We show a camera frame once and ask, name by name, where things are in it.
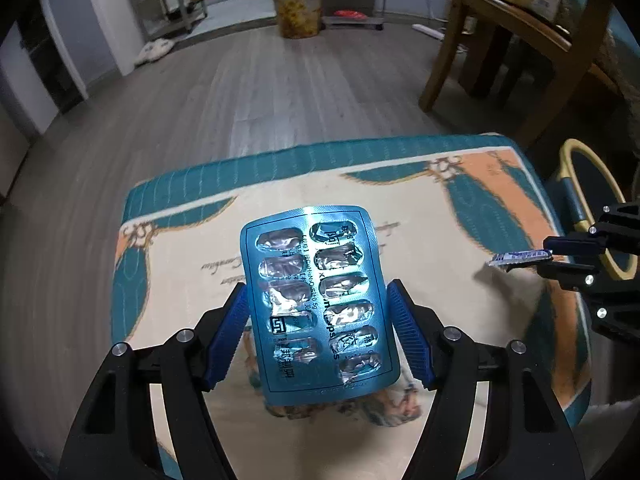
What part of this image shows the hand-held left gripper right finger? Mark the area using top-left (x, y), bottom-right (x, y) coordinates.
top-left (386, 278), bottom-right (587, 480)

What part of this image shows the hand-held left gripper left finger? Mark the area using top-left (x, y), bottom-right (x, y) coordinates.
top-left (59, 281), bottom-right (251, 480)

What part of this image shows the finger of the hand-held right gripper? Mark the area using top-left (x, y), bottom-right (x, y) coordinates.
top-left (536, 259), bottom-right (640, 341)
top-left (544, 201), bottom-right (640, 261)

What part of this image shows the small blue white wrapper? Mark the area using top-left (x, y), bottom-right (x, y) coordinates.
top-left (487, 249), bottom-right (553, 270)

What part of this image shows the dark bin with yellow rim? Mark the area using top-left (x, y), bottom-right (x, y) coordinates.
top-left (545, 137), bottom-right (640, 281)

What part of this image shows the blue blister pack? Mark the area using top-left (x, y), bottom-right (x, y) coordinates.
top-left (239, 204), bottom-right (402, 407)

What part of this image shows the printed teal and cream cloth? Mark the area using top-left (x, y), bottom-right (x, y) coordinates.
top-left (111, 132), bottom-right (593, 480)

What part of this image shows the wooden chair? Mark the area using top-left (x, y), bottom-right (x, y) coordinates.
top-left (419, 0), bottom-right (613, 148)

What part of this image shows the yellow patterned waste bin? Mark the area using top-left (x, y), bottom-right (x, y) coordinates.
top-left (271, 0), bottom-right (322, 39)

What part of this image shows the grey shelf rack with pan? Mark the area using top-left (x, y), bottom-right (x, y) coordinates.
top-left (125, 0), bottom-right (208, 41)

